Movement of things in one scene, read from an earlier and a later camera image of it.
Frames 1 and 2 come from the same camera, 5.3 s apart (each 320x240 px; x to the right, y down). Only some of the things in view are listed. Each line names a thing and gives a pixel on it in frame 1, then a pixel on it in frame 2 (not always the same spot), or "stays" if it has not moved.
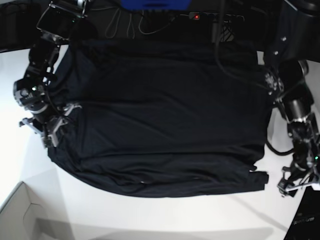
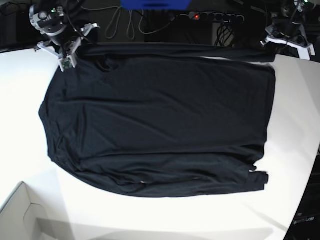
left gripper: [48, 124] to [65, 50]
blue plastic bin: [155, 5] stays
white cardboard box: [22, 218] stays
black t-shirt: [165, 118] stays
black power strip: [215, 17] stays
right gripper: [295, 179] to [291, 34]
